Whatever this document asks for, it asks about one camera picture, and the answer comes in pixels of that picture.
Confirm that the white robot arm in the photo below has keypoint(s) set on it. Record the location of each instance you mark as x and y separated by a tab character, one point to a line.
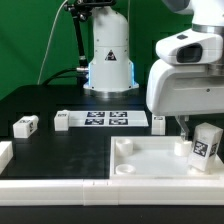
111	72

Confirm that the white sheet with tags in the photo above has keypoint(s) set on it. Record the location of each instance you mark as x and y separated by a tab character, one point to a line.
108	119

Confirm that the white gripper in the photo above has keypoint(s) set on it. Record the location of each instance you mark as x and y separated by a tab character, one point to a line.
183	90

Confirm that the white square tabletop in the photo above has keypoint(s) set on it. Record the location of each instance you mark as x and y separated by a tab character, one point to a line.
158	157

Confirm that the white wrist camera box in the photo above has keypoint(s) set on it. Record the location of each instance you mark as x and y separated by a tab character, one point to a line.
190	47

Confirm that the white left fence piece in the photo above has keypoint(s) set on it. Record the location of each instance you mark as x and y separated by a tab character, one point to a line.
6	154

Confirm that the white front fence rail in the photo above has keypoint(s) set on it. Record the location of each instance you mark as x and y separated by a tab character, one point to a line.
111	192

